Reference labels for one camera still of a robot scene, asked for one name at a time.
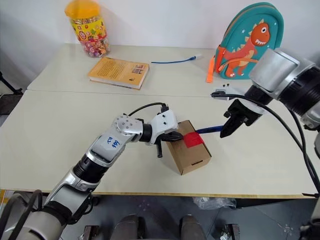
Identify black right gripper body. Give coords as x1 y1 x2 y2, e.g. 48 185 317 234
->
223 99 260 127

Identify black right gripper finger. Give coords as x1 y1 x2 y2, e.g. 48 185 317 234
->
219 118 238 139
230 116 245 131

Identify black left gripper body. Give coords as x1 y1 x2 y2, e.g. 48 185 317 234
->
152 133 169 147

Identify blue pen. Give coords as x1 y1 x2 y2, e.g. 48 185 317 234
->
195 125 225 134

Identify brown cardboard box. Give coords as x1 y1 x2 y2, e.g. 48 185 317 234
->
163 119 213 176

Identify red tape strip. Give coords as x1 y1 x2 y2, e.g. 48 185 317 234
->
183 131 204 149

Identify crumpled clear plastic bag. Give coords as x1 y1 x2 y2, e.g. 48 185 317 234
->
192 196 237 210

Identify teal dinosaur backpack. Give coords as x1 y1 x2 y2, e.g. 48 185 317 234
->
205 1 285 84

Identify dark rounded shape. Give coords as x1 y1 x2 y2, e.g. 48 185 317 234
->
179 213 208 240
117 214 147 240

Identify yellow paperback book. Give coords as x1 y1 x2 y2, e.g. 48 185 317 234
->
87 56 150 90

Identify candy jar with yellow lid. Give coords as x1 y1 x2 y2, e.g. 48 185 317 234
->
64 0 112 59

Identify black stand leg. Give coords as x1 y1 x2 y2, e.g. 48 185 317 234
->
0 71 25 96

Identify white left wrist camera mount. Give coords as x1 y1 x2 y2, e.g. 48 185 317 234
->
149 109 180 147

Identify blue network cable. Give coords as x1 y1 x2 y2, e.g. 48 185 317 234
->
150 53 203 65

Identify rusty metal bracket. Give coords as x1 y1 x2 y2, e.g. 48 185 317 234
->
223 223 240 240
83 224 100 240

